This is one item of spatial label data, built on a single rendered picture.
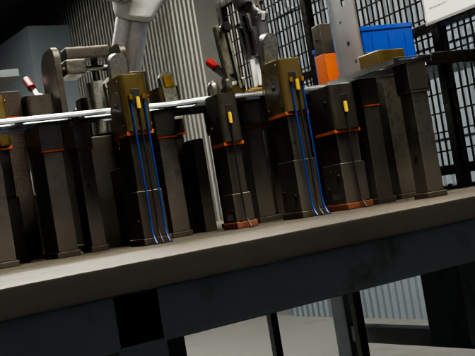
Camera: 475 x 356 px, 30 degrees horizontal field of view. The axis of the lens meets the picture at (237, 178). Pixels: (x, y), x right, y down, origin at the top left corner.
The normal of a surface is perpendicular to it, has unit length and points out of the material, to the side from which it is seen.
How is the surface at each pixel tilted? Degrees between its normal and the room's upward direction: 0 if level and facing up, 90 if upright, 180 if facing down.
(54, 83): 90
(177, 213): 90
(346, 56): 90
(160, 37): 90
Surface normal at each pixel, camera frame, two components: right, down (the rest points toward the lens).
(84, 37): -0.81, 0.12
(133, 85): 0.43, -0.10
